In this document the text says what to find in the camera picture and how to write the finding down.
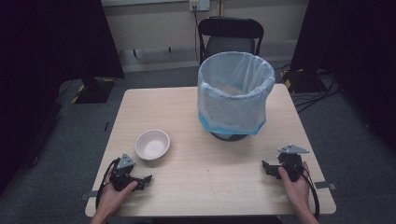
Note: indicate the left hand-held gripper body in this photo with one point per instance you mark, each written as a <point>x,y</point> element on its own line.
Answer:
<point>124,174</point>

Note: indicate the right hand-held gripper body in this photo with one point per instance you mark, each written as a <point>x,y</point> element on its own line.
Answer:
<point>292,161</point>

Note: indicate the person's left hand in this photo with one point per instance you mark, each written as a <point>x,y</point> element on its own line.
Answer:
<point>114,196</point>

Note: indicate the person's right hand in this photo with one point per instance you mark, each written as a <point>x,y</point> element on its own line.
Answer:
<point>295,191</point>

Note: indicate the white bowl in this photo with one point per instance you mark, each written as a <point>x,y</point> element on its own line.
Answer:
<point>152,145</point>

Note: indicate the grey tape strip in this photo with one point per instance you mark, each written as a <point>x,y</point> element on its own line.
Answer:
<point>325,185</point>
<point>88,195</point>

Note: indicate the short black tape strip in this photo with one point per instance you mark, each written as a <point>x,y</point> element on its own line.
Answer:
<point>106,126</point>

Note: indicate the bin with white liner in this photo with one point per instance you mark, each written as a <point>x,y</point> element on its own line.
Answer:
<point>233,102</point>

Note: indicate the black stand base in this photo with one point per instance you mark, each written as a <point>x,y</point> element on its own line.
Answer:
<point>303,81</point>
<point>93,91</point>

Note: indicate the black curtain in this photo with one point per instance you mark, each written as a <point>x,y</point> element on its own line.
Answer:
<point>361,56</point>
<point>43,77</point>

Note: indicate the black folding chair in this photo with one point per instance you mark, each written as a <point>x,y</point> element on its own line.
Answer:
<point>230,31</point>

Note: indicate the white wall socket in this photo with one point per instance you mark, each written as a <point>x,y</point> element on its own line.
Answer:
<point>200,4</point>

